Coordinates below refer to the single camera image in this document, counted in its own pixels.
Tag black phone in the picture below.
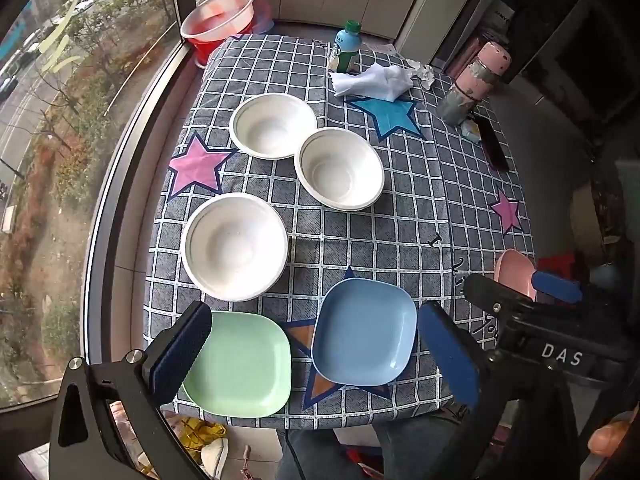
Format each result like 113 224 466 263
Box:
472 115 511 172

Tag checked tablecloth with stars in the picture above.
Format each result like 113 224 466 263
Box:
142 34 538 431

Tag blue square plate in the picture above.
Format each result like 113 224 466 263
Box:
311 277 418 387

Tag red stool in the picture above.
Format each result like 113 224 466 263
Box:
537 254 576 276

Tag white paper bowl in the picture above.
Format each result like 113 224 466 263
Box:
229 93 319 161
181 193 290 303
294 127 386 212

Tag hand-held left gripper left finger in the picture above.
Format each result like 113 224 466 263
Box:
49 301 213 480

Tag red plastic basin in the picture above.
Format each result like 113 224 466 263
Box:
180 0 257 68

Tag crumpled white tissue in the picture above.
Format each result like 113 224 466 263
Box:
406 59 437 90

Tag white paper towel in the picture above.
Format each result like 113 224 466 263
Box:
328 63 417 102

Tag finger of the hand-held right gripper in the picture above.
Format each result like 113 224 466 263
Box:
462 274 536 323
531 269 583 305

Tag dark window frame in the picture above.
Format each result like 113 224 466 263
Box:
0 0 206 413

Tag person's right hand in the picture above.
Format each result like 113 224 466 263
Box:
587 410 640 457

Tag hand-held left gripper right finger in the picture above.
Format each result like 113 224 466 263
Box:
417 302 578 480

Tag pink square plate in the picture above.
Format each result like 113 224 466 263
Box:
492 248 538 303

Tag green-capped drink bottle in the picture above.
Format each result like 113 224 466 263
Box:
328 20 363 75

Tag person's jeans legs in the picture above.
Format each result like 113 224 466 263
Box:
275 407 466 480

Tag yellow cloth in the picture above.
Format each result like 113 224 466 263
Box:
175 416 227 461

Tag pink thermos bottle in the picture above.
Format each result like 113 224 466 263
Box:
438 41 513 126

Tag green square plate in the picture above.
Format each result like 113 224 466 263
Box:
181 311 293 418

